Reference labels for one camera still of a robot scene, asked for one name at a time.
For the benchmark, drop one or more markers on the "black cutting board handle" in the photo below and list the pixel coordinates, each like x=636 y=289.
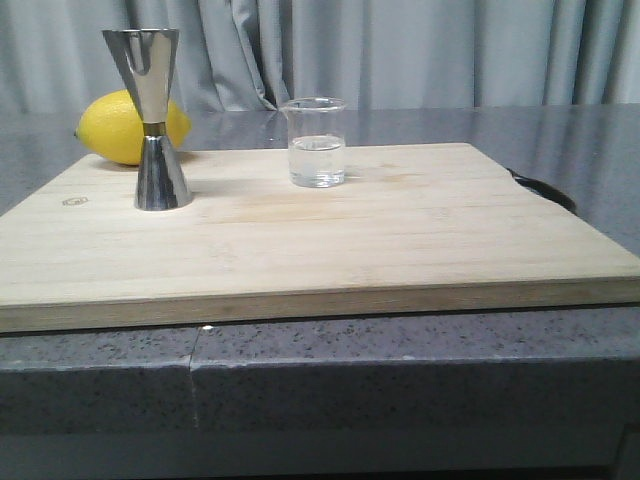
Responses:
x=544 y=190

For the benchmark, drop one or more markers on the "steel double jigger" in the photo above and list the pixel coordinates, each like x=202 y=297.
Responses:
x=145 y=60

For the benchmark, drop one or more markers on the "small glass beaker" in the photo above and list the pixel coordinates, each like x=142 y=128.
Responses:
x=316 y=141

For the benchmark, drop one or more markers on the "grey curtain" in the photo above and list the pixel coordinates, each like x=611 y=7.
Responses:
x=255 y=55

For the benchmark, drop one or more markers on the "yellow lemon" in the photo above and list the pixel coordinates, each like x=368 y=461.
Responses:
x=112 y=128

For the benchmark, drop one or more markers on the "wooden cutting board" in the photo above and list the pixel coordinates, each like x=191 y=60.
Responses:
x=413 y=228

